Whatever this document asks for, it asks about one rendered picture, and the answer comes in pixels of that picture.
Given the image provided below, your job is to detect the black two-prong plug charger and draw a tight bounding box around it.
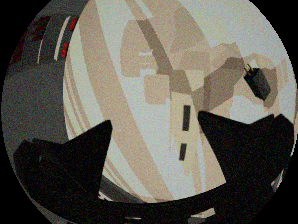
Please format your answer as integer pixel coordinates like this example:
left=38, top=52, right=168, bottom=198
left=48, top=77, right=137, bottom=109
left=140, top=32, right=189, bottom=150
left=243, top=64, right=271, bottom=101

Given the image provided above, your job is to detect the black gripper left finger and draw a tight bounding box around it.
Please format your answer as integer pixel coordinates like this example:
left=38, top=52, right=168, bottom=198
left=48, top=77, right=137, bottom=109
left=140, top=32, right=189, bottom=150
left=32, top=120, right=113, bottom=198

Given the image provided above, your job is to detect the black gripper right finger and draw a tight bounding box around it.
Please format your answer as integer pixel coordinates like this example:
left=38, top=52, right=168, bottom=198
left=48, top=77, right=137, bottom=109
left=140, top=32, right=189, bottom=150
left=198, top=111, right=274, bottom=183

